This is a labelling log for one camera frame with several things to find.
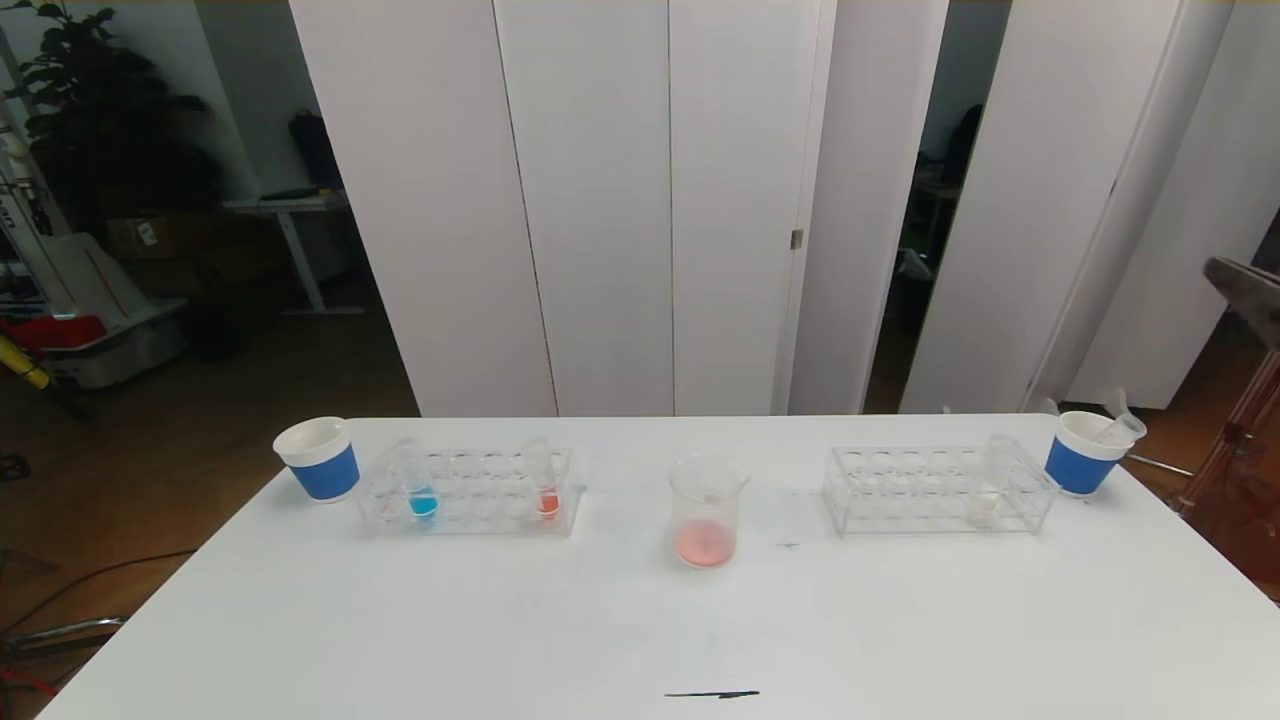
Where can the test tube with blue pigment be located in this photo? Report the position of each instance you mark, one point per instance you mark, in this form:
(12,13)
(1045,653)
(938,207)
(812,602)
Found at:
(424,503)

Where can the test tube with red pigment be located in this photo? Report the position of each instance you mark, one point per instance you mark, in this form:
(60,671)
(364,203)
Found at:
(547,500)
(1125,428)

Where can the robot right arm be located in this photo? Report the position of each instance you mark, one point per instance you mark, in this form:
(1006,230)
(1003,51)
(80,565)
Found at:
(1250,295)

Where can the clear glass beaker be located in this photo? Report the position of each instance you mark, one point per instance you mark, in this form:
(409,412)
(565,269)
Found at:
(705,545)

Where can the clear acrylic test tube rack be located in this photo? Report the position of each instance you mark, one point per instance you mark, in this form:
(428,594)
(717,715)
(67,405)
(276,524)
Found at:
(480,495)
(920,495)

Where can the test tube with yellow pigment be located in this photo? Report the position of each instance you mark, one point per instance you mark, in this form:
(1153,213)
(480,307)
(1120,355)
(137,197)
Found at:
(982,505)

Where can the white three-panel folding screen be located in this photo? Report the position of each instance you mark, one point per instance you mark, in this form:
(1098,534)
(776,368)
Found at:
(590,200)

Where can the white partition panel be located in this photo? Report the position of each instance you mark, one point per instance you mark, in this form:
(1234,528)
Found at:
(1050,100)
(860,150)
(1220,150)

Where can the white paper cup blue sleeve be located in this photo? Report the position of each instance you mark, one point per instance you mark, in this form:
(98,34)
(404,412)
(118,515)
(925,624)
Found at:
(1080,468)
(322,470)

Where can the white standing desk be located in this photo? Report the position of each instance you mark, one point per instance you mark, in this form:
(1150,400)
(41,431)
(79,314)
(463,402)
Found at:
(290,205)

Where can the black backpack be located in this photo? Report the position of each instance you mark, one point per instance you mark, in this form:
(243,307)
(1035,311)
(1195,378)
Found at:
(315,150)

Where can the white partition foot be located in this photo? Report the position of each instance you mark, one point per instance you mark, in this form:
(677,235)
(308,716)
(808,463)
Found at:
(1115,400)

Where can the cardboard box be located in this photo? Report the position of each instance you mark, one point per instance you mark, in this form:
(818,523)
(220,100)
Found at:
(150,238)

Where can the white equipment base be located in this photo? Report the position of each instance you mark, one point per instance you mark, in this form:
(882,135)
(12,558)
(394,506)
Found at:
(120,352)

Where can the white leaning board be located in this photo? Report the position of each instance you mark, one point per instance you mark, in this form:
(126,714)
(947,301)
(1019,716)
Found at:
(85,278)

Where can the dark green potted plant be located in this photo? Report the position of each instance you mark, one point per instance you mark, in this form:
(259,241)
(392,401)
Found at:
(100,110)

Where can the brown wooden stand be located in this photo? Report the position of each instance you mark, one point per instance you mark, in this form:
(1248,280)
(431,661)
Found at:
(1240,480)

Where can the yellow tool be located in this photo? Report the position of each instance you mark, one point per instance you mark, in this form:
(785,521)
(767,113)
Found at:
(22,368)

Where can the grey metal bar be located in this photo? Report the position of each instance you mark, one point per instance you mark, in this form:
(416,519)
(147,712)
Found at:
(70,630)

